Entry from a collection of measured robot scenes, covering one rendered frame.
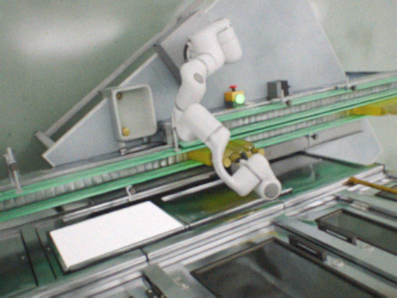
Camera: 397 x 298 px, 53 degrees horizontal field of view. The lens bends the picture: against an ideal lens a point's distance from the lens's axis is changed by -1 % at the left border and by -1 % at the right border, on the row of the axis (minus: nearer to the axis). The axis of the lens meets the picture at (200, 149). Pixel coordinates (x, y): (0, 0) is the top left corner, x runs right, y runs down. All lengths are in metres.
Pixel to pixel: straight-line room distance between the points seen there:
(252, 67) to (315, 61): 0.45
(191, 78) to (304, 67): 1.17
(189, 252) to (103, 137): 0.74
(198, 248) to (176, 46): 0.91
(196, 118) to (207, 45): 0.32
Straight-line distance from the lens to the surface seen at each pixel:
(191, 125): 1.29
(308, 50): 2.41
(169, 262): 1.29
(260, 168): 1.25
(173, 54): 1.80
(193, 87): 1.33
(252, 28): 2.17
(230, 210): 1.48
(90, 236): 1.48
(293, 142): 2.20
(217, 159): 1.26
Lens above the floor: 2.48
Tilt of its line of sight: 59 degrees down
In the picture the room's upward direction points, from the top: 108 degrees clockwise
